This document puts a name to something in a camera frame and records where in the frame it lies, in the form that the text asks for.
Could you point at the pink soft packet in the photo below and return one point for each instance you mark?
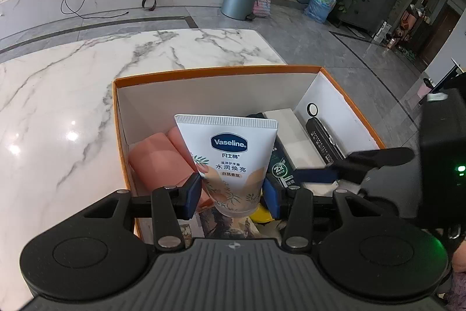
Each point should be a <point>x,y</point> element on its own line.
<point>156,161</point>

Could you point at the blue water jug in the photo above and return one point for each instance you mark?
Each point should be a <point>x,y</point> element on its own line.
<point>320,3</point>

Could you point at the orange storage box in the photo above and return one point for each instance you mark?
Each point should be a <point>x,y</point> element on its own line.
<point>218,92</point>

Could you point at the person's right forearm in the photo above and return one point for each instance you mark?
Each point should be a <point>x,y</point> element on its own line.
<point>459,256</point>

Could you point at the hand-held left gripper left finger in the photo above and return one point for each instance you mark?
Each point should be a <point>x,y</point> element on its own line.
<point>191,196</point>

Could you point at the dark green bottle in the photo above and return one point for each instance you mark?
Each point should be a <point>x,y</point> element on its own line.
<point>282,169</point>

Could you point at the white box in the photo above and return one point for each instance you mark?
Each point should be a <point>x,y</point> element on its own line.
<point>295,136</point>

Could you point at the woven handbag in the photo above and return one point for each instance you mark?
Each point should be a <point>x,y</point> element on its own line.
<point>262,5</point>

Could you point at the black rectangular device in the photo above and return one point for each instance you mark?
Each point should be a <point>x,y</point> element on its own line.
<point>324,141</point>

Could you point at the yellow toy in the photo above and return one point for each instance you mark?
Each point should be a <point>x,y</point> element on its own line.
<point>262,215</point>

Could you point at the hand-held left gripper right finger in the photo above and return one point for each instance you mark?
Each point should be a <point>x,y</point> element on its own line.
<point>272,200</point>

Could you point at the dark grey cabinet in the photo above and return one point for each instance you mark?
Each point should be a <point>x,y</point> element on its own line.
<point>371,1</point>

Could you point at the white hand cream tube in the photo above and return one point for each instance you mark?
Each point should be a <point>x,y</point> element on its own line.
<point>225,158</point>

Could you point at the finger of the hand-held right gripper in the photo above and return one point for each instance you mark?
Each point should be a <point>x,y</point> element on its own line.
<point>371,159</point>

